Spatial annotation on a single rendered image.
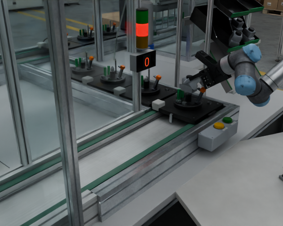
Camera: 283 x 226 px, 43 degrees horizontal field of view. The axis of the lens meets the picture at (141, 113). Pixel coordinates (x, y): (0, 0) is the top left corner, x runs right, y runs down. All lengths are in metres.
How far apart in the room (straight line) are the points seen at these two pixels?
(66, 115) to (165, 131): 0.76
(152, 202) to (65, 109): 0.53
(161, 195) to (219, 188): 0.22
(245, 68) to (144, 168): 0.53
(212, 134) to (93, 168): 0.49
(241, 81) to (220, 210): 0.47
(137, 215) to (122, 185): 0.11
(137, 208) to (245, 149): 0.59
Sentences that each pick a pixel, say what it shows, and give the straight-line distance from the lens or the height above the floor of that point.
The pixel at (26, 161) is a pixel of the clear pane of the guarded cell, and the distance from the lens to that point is 0.84.
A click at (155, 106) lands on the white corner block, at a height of 0.97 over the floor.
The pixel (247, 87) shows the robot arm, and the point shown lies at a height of 1.17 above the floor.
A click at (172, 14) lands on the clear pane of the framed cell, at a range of 2.71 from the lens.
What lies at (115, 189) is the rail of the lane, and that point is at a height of 0.95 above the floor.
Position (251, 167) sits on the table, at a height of 0.86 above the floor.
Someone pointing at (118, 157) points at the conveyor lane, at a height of 0.92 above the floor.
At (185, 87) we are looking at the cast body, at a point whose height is 1.06.
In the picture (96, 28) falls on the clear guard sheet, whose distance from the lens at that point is 1.35.
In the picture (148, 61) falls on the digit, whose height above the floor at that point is 1.20.
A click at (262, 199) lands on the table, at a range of 1.32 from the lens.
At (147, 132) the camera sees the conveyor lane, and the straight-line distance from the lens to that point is 1.53.
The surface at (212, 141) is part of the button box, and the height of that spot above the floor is 0.95.
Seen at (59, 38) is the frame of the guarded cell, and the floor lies 1.47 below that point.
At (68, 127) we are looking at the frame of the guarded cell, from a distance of 0.86.
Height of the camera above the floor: 1.65
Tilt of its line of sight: 25 degrees down
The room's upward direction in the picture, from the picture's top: straight up
